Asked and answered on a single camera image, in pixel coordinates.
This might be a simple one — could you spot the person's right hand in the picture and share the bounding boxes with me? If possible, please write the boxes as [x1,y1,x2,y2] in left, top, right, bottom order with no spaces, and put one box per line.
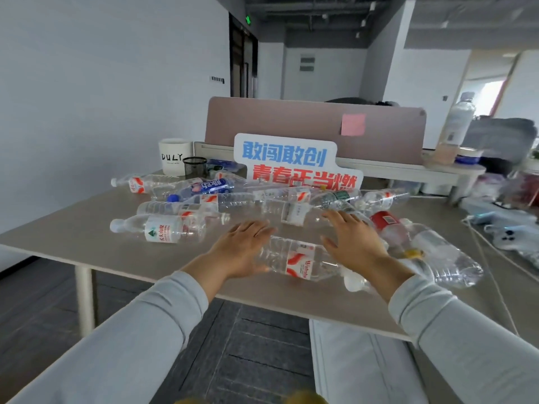
[321,209,390,283]

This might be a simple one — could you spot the person's left hand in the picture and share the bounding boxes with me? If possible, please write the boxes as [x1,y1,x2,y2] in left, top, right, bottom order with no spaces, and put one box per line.
[207,220,277,283]

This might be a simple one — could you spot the clear bottle red wave label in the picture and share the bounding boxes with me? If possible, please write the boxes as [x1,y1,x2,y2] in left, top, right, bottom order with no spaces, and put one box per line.
[259,236,368,293]

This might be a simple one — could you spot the person's left forearm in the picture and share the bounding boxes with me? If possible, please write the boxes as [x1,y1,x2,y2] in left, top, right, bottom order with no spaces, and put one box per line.
[6,254,221,404]

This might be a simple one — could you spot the person's right forearm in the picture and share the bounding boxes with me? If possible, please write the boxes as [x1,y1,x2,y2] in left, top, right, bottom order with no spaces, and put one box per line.
[366,254,539,404]

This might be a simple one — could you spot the pile of empty plastic bottles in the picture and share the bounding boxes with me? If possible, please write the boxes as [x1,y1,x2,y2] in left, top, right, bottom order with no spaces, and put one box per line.
[110,171,485,291]

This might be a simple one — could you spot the blue red white sign board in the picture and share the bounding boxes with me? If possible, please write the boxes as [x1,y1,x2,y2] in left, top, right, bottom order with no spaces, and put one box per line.
[233,133,364,192]

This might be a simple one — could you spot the white desk riser shelf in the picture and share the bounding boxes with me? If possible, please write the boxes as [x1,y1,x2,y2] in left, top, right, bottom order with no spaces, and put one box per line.
[195,142,487,204]

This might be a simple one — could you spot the blue plastic packet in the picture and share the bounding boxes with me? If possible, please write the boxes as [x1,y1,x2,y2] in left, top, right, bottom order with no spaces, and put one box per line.
[206,160,247,178]

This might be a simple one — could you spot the black mesh pen cup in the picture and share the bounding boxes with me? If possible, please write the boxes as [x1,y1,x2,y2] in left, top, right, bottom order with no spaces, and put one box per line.
[183,157,208,180]

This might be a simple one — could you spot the person's white trousers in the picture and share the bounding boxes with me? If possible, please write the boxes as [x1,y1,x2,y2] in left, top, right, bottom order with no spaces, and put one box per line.
[309,320,427,404]

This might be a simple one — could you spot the pink sticky note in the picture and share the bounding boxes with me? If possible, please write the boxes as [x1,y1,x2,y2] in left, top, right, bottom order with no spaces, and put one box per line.
[341,114,366,136]

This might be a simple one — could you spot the yellow soft object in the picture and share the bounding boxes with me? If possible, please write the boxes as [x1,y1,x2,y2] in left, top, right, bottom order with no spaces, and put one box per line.
[175,390,328,404]

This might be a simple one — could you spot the pink desk divider panel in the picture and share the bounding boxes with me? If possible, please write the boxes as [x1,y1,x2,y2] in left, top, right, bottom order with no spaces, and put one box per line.
[205,97,427,166]

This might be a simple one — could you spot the white mug black lettering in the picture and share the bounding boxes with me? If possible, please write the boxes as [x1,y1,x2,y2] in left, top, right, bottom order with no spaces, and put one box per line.
[159,139,194,177]

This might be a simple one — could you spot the black chair back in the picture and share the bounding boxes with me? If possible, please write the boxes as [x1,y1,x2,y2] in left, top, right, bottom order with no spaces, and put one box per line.
[326,97,401,108]

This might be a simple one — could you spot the blue white round container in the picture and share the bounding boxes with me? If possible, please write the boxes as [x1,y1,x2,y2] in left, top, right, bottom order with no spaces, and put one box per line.
[455,147,485,166]

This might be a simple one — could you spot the tall upright water bottle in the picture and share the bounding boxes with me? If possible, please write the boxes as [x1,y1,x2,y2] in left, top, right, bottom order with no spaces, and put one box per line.
[434,91,477,165]

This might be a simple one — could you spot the white table leg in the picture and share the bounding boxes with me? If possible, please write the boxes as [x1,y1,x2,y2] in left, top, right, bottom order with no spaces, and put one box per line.
[75,267,97,337]

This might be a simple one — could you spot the white game controller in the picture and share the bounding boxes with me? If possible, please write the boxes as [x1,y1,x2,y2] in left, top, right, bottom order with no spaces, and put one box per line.
[484,225,539,254]

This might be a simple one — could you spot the grey office chair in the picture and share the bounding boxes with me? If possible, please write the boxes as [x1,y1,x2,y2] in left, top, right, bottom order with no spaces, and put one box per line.
[461,118,539,175]

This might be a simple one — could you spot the red packaged item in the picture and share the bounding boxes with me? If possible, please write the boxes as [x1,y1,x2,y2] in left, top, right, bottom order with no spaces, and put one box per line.
[507,170,539,207]

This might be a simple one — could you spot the dark door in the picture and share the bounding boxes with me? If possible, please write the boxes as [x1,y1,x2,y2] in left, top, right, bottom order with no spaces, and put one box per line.
[229,14,258,98]

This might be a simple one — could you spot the white cable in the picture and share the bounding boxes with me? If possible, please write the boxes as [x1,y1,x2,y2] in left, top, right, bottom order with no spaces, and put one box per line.
[462,218,521,338]

